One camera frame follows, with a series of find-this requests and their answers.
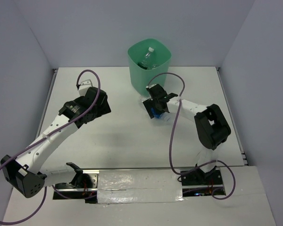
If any silver tape patch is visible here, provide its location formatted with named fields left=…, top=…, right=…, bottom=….
left=97, top=169, right=183, bottom=204

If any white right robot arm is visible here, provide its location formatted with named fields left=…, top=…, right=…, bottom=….
left=143, top=84, right=231, bottom=184

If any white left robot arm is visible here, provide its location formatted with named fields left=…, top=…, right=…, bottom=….
left=0, top=87, right=111, bottom=198

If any green plastic bin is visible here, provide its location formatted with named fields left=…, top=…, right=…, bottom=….
left=127, top=39, right=172, bottom=97

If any blue label bottle white cap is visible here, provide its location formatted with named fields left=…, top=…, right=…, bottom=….
left=138, top=96, right=172, bottom=122

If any black metal base rail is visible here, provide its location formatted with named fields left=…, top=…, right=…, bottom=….
left=53, top=169, right=225, bottom=204

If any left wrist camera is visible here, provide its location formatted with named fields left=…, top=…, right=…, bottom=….
left=76, top=79, right=92, bottom=96

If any green label clear bottle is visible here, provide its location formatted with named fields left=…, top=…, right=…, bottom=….
left=137, top=47, right=157, bottom=70

